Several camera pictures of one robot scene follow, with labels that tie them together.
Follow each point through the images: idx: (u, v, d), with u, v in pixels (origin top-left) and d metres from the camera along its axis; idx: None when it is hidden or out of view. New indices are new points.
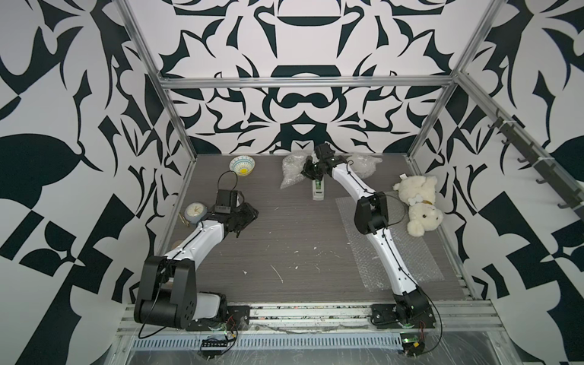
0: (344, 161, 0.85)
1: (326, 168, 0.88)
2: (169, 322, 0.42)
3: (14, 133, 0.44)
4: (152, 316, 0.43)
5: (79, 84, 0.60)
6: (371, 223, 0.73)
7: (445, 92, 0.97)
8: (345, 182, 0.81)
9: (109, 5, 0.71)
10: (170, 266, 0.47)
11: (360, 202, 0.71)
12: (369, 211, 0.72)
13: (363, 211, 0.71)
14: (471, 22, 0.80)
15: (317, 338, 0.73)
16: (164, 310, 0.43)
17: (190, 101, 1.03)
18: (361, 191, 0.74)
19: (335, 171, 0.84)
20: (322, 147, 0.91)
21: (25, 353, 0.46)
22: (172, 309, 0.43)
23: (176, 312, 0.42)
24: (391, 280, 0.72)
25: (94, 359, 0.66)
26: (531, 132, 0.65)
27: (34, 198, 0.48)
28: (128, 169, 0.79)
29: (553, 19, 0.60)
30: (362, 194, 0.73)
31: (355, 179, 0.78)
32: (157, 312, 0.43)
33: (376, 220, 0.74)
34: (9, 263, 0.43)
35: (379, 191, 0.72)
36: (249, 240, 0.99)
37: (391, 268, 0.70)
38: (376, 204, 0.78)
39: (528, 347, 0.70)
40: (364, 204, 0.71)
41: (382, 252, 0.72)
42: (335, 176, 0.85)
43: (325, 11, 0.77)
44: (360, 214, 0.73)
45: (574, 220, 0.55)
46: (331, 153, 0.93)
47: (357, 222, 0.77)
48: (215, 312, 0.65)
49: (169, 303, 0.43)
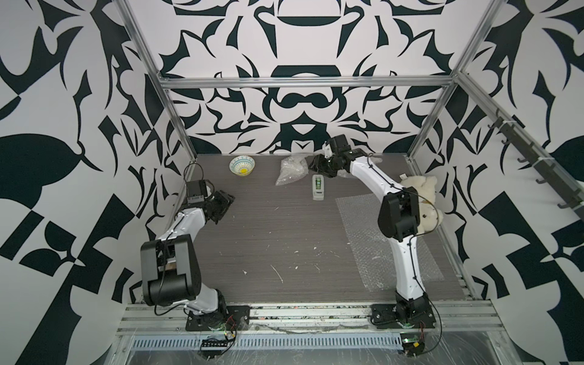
0: (363, 155, 0.73)
1: (343, 163, 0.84)
2: (182, 294, 0.45)
3: (14, 133, 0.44)
4: (163, 296, 0.45)
5: (79, 84, 0.60)
6: (399, 226, 0.61)
7: (445, 92, 0.97)
8: (369, 179, 0.68)
9: (109, 5, 0.71)
10: (167, 247, 0.49)
11: (385, 198, 0.59)
12: (398, 210, 0.59)
13: (391, 207, 0.59)
14: (471, 22, 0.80)
15: (317, 338, 0.73)
16: (174, 285, 0.45)
17: (190, 101, 1.03)
18: (387, 185, 0.63)
19: (356, 166, 0.72)
20: (339, 139, 0.80)
21: (25, 353, 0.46)
22: (182, 282, 0.45)
23: (188, 282, 0.45)
24: (398, 282, 0.69)
25: (94, 359, 0.66)
26: (531, 132, 0.65)
27: (34, 198, 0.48)
28: (128, 168, 0.79)
29: (553, 19, 0.60)
30: (388, 189, 0.62)
31: (379, 173, 0.66)
32: (166, 290, 0.45)
33: (407, 223, 0.61)
34: (9, 263, 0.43)
35: (408, 188, 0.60)
36: (249, 240, 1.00)
37: (407, 277, 0.65)
38: (407, 205, 0.65)
39: (528, 348, 0.70)
40: (392, 200, 0.59)
41: (404, 263, 0.64)
42: (354, 172, 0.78)
43: (325, 11, 0.77)
44: (388, 213, 0.60)
45: (574, 220, 0.55)
46: (348, 147, 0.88)
47: (382, 228, 0.65)
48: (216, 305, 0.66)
49: (176, 277, 0.46)
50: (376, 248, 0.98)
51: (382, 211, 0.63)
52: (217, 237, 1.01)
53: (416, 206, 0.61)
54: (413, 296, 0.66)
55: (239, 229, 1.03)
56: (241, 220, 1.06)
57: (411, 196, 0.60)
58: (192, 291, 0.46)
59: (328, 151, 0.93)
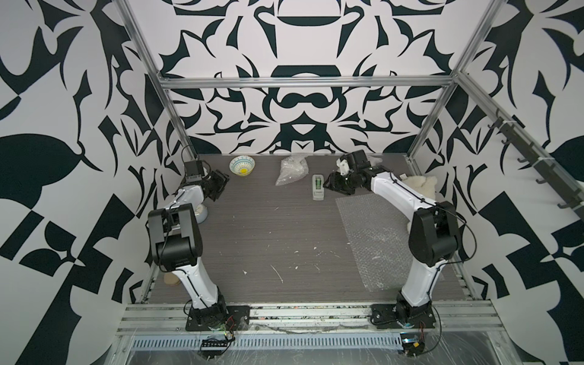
0: (386, 170, 0.67)
1: (363, 181, 0.70)
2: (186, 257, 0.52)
3: (14, 133, 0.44)
4: (168, 258, 0.51)
5: (79, 84, 0.60)
6: (436, 249, 0.51)
7: (445, 92, 0.97)
8: (395, 195, 0.60)
9: (109, 5, 0.71)
10: (171, 215, 0.55)
11: (417, 214, 0.51)
12: (434, 229, 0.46)
13: (424, 226, 0.50)
14: (471, 22, 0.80)
15: (317, 338, 0.73)
16: (178, 248, 0.51)
17: (190, 101, 1.03)
18: (417, 201, 0.55)
19: (379, 182, 0.65)
20: (358, 154, 0.74)
21: (25, 353, 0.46)
22: (185, 244, 0.51)
23: (192, 244, 0.51)
24: (407, 290, 0.66)
25: (94, 359, 0.66)
26: (531, 132, 0.65)
27: (34, 198, 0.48)
28: (128, 168, 0.79)
29: (553, 19, 0.60)
30: (419, 204, 0.54)
31: (407, 188, 0.59)
32: (169, 253, 0.51)
33: (444, 245, 0.52)
34: (9, 263, 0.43)
35: (442, 201, 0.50)
36: (249, 240, 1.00)
37: (422, 290, 0.61)
38: (442, 224, 0.55)
39: (528, 348, 0.70)
40: (426, 217, 0.50)
41: (424, 281, 0.59)
42: (376, 189, 0.67)
43: (325, 11, 0.77)
44: (421, 233, 0.51)
45: (574, 220, 0.55)
46: (369, 163, 0.75)
47: (414, 250, 0.55)
48: (215, 296, 0.67)
49: (180, 241, 0.51)
50: (376, 248, 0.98)
51: (412, 230, 0.54)
52: (217, 237, 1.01)
53: (454, 226, 0.52)
54: (417, 303, 0.65)
55: (239, 229, 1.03)
56: (241, 220, 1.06)
57: (448, 211, 0.51)
58: (195, 254, 0.52)
59: (345, 167, 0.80)
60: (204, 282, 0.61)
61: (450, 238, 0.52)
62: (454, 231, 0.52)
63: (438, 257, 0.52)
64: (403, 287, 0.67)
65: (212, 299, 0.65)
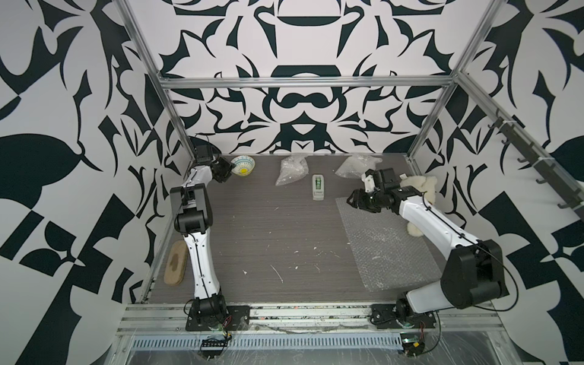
0: (418, 194, 0.61)
1: (391, 203, 0.64)
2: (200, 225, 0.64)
3: (14, 133, 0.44)
4: (185, 225, 0.64)
5: (79, 84, 0.60)
6: (475, 294, 0.44)
7: (445, 92, 0.97)
8: (430, 224, 0.53)
9: (109, 5, 0.71)
10: (187, 192, 0.67)
11: (455, 252, 0.44)
12: (474, 272, 0.44)
13: (464, 267, 0.43)
14: (471, 22, 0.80)
15: (317, 338, 0.73)
16: (194, 217, 0.64)
17: (190, 101, 1.03)
18: (455, 235, 0.48)
19: (412, 207, 0.58)
20: (387, 173, 0.68)
21: (25, 353, 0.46)
22: (199, 214, 0.64)
23: (205, 215, 0.64)
24: (414, 299, 0.64)
25: (95, 359, 0.66)
26: (531, 132, 0.65)
27: (33, 199, 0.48)
28: (128, 168, 0.79)
29: (553, 19, 0.60)
30: (456, 239, 0.47)
31: (442, 220, 0.52)
32: (187, 220, 0.64)
33: (485, 290, 0.45)
34: (9, 264, 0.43)
35: (485, 241, 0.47)
36: (249, 241, 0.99)
37: (431, 306, 0.58)
38: (484, 265, 0.48)
39: (529, 348, 0.69)
40: (464, 257, 0.44)
41: (440, 305, 0.54)
42: (408, 215, 0.60)
43: (325, 11, 0.77)
44: (460, 272, 0.44)
45: (575, 220, 0.55)
46: (398, 183, 0.69)
47: (449, 290, 0.48)
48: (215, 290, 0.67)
49: (195, 211, 0.64)
50: (376, 248, 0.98)
51: (449, 268, 0.46)
52: (217, 237, 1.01)
53: (498, 269, 0.45)
54: (419, 311, 0.64)
55: (239, 229, 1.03)
56: (241, 220, 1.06)
57: (491, 252, 0.44)
58: (207, 223, 0.65)
59: (372, 183, 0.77)
60: (209, 262, 0.68)
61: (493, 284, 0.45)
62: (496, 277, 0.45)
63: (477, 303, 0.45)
64: (411, 292, 0.65)
65: (214, 288, 0.67)
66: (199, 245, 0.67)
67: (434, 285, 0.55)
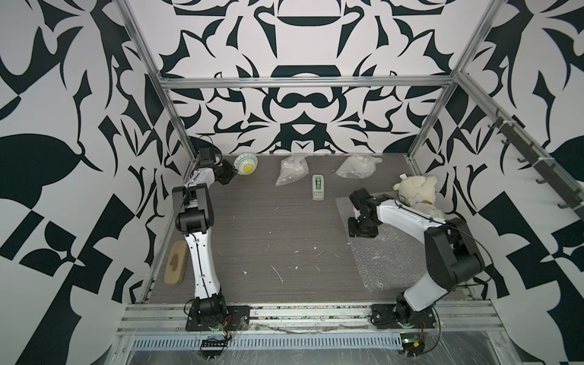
0: (389, 198, 0.67)
1: (369, 212, 0.70)
2: (201, 225, 0.64)
3: (14, 133, 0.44)
4: (185, 224, 0.64)
5: (79, 84, 0.60)
6: (456, 270, 0.47)
7: (445, 92, 0.97)
8: (404, 221, 0.59)
9: (109, 5, 0.71)
10: (189, 192, 0.67)
11: (426, 233, 0.49)
12: (447, 249, 0.47)
13: (437, 245, 0.47)
14: (471, 22, 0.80)
15: (317, 338, 0.73)
16: (195, 217, 0.64)
17: (190, 101, 1.03)
18: (426, 221, 0.53)
19: (385, 210, 0.65)
20: (360, 191, 0.77)
21: (25, 353, 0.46)
22: (201, 214, 0.64)
23: (206, 216, 0.64)
24: (412, 295, 0.64)
25: (95, 359, 0.66)
26: (531, 132, 0.65)
27: (33, 199, 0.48)
28: (128, 168, 0.79)
29: (553, 19, 0.60)
30: (428, 224, 0.52)
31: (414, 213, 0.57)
32: (188, 220, 0.64)
33: (465, 267, 0.47)
34: (9, 263, 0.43)
35: (453, 220, 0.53)
36: (249, 241, 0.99)
37: (429, 299, 0.59)
38: (458, 244, 0.52)
39: (529, 348, 0.69)
40: (436, 236, 0.48)
41: (435, 295, 0.56)
42: (383, 219, 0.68)
43: (325, 11, 0.77)
44: (436, 251, 0.47)
45: (575, 220, 0.55)
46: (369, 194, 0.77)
47: (436, 277, 0.50)
48: (214, 290, 0.67)
49: (197, 211, 0.64)
50: (376, 248, 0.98)
51: (429, 254, 0.50)
52: (217, 237, 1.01)
53: (470, 244, 0.48)
54: (419, 308, 0.63)
55: (239, 229, 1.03)
56: (241, 220, 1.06)
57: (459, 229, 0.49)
58: (209, 223, 0.65)
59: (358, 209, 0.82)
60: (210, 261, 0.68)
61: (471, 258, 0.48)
62: (471, 250, 0.48)
63: (460, 279, 0.47)
64: (408, 290, 0.65)
65: (214, 288, 0.67)
66: (200, 244, 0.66)
67: (425, 277, 0.57)
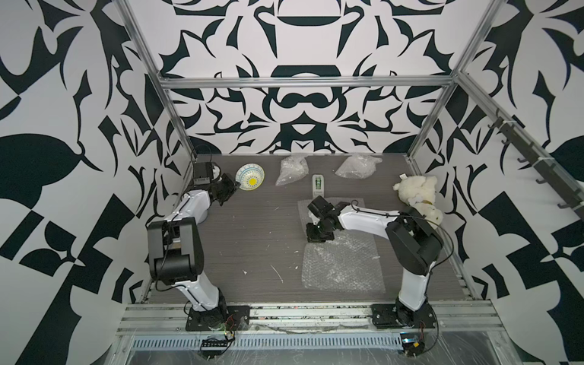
0: (347, 203, 0.71)
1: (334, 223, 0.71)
2: (185, 273, 0.48)
3: (14, 133, 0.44)
4: (166, 274, 0.48)
5: (79, 84, 0.60)
6: (422, 255, 0.50)
7: (445, 92, 0.97)
8: (366, 224, 0.61)
9: (109, 6, 0.71)
10: (172, 227, 0.51)
11: (388, 230, 0.51)
12: (410, 238, 0.51)
13: (401, 239, 0.50)
14: (471, 22, 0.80)
15: (316, 338, 0.73)
16: (178, 265, 0.48)
17: (190, 101, 1.03)
18: (383, 217, 0.56)
19: (344, 217, 0.67)
20: (318, 201, 0.77)
21: (25, 353, 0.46)
22: (185, 260, 0.48)
23: (192, 261, 0.48)
24: (405, 296, 0.65)
25: (94, 359, 0.66)
26: (531, 132, 0.65)
27: (34, 199, 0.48)
28: (128, 169, 0.79)
29: (553, 19, 0.60)
30: (387, 221, 0.54)
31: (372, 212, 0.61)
32: (169, 268, 0.47)
33: (429, 249, 0.51)
34: (9, 263, 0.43)
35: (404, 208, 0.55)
36: (249, 241, 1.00)
37: (420, 293, 0.60)
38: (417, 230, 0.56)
39: (529, 348, 0.69)
40: (398, 229, 0.51)
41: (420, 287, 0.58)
42: (348, 226, 0.68)
43: (325, 11, 0.77)
44: (401, 244, 0.50)
45: (575, 220, 0.55)
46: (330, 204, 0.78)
47: (406, 265, 0.53)
48: (216, 303, 0.66)
49: (181, 256, 0.48)
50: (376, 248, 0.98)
51: (395, 248, 0.53)
52: (217, 238, 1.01)
53: (426, 226, 0.53)
54: (417, 306, 0.64)
55: (239, 229, 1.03)
56: (241, 220, 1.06)
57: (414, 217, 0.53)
58: (195, 271, 0.48)
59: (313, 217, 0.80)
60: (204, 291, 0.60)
61: (430, 239, 0.52)
62: (429, 231, 0.53)
63: (429, 262, 0.50)
64: (400, 293, 0.66)
65: (213, 304, 0.64)
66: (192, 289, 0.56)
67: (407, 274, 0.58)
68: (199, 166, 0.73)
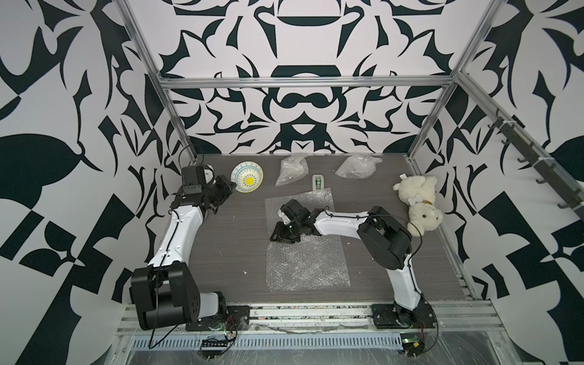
0: (322, 210, 0.72)
1: (310, 230, 0.72)
2: (179, 318, 0.43)
3: (13, 132, 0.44)
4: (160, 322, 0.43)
5: (79, 84, 0.60)
6: (394, 250, 0.53)
7: (445, 92, 0.97)
8: (338, 228, 0.65)
9: (109, 6, 0.71)
10: (160, 272, 0.44)
11: (360, 232, 0.54)
12: (380, 236, 0.54)
13: (371, 238, 0.53)
14: (471, 23, 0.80)
15: (317, 338, 0.73)
16: (172, 312, 0.43)
17: (190, 101, 1.03)
18: (353, 220, 0.59)
19: (320, 223, 0.69)
20: (293, 204, 0.76)
21: (25, 353, 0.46)
22: (179, 309, 0.43)
23: (186, 309, 0.43)
24: (399, 296, 0.65)
25: (95, 359, 0.66)
26: (531, 132, 0.65)
27: (34, 198, 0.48)
28: (128, 168, 0.79)
29: (553, 19, 0.60)
30: (357, 222, 0.58)
31: (343, 216, 0.63)
32: (163, 315, 0.42)
33: (400, 244, 0.54)
34: (9, 263, 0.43)
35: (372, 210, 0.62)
36: (249, 241, 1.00)
37: (408, 291, 0.61)
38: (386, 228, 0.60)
39: (529, 349, 0.69)
40: (367, 230, 0.53)
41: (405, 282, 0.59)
42: (324, 230, 0.70)
43: (325, 11, 0.77)
44: (373, 244, 0.54)
45: (575, 220, 0.55)
46: (306, 211, 0.78)
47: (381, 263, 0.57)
48: (216, 309, 0.66)
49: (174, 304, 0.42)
50: None
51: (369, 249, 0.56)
52: (217, 237, 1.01)
53: (395, 223, 0.56)
54: (413, 305, 0.64)
55: (239, 229, 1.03)
56: (240, 220, 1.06)
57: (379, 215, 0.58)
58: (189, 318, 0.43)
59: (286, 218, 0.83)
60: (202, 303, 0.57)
61: (399, 233, 0.56)
62: (396, 227, 0.56)
63: (401, 255, 0.54)
64: (395, 295, 0.66)
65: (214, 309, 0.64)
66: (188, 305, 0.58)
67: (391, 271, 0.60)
68: (188, 173, 0.63)
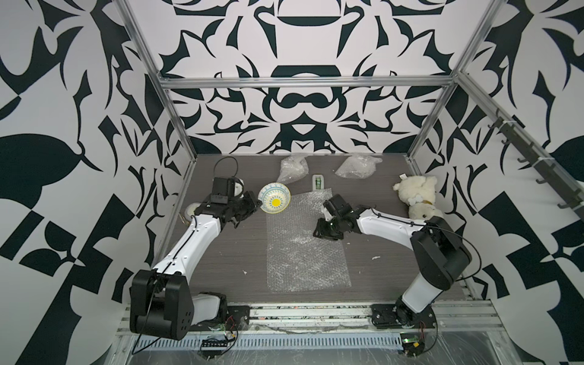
0: (366, 207, 0.68)
1: (350, 226, 0.68)
2: (165, 333, 0.42)
3: (13, 132, 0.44)
4: (146, 331, 0.42)
5: (79, 84, 0.60)
6: (449, 268, 0.47)
7: (445, 92, 0.97)
8: (385, 230, 0.59)
9: (109, 5, 0.71)
10: (162, 278, 0.44)
11: (414, 240, 0.48)
12: (436, 249, 0.48)
13: (426, 250, 0.47)
14: (471, 23, 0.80)
15: (316, 338, 0.73)
16: (159, 324, 0.42)
17: (190, 101, 1.03)
18: (407, 226, 0.53)
19: (363, 222, 0.64)
20: (336, 200, 0.74)
21: (25, 353, 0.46)
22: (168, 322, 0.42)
23: (173, 324, 0.41)
24: (409, 298, 0.64)
25: (95, 359, 0.66)
26: (531, 132, 0.65)
27: (34, 198, 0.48)
28: (128, 169, 0.79)
29: (553, 19, 0.60)
30: (411, 229, 0.52)
31: (391, 218, 0.58)
32: (150, 324, 0.42)
33: (458, 263, 0.48)
34: (9, 263, 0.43)
35: (432, 220, 0.51)
36: (249, 241, 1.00)
37: (426, 300, 0.59)
38: (443, 241, 0.53)
39: (529, 349, 0.69)
40: (423, 240, 0.48)
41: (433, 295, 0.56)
42: (366, 229, 0.65)
43: (325, 11, 0.77)
44: (428, 258, 0.47)
45: (575, 220, 0.55)
46: (348, 205, 0.75)
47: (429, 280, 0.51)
48: (216, 311, 0.66)
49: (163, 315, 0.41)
50: (377, 248, 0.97)
51: (419, 261, 0.50)
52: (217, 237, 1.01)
53: (454, 239, 0.50)
54: (420, 309, 0.63)
55: (239, 229, 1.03)
56: None
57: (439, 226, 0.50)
58: (174, 334, 0.42)
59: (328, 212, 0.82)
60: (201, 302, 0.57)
61: (457, 251, 0.49)
62: (456, 244, 0.49)
63: (456, 277, 0.47)
64: (404, 293, 0.66)
65: (214, 311, 0.65)
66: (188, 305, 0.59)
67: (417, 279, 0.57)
68: (220, 183, 0.65)
